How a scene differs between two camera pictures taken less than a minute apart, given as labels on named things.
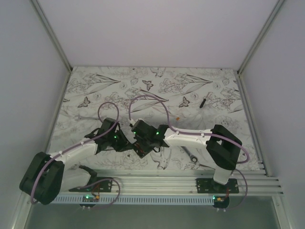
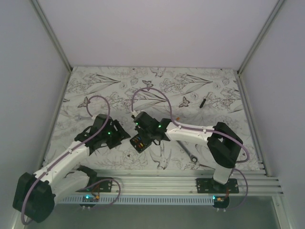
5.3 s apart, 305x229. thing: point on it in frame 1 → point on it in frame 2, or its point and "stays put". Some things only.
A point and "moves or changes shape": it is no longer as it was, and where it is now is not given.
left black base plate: (102, 184) stays put
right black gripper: (136, 138) → (137, 127)
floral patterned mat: (196, 97) stays put
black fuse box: (142, 147) moves or changes shape
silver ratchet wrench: (193, 158) stays put
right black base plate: (209, 185) stays put
